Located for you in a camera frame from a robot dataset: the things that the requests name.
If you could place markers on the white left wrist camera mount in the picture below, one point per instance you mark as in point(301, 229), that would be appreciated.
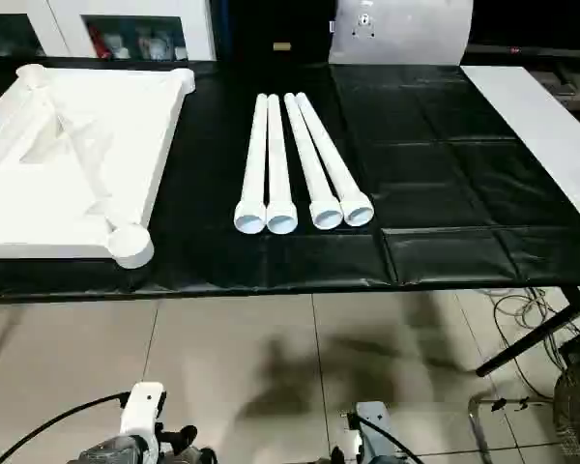
point(142, 411)

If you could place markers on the white plastic table top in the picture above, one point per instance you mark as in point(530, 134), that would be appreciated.
point(77, 159)

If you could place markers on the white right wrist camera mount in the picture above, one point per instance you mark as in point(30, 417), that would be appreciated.
point(374, 425)

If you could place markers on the black table mat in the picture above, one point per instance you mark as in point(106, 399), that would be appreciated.
point(440, 183)

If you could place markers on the white flat board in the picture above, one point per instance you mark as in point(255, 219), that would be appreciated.
point(536, 121)

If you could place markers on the chrome metal chair frame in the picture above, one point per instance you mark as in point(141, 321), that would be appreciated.
point(476, 425)

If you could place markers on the black metal table leg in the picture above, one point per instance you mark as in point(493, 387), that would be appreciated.
point(536, 338)

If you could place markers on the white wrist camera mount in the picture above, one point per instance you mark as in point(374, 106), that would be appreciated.
point(374, 425)
point(142, 411)

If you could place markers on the grey cushion with metal fittings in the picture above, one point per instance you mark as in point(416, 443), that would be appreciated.
point(406, 34)

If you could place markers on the white plastic table leg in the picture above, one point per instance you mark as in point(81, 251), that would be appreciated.
point(309, 164)
point(278, 164)
point(253, 164)
point(331, 154)

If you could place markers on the black box with gold label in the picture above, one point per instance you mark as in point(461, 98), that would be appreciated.
point(280, 24)

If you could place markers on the white glass-door cabinet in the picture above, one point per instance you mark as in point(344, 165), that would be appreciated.
point(67, 24)

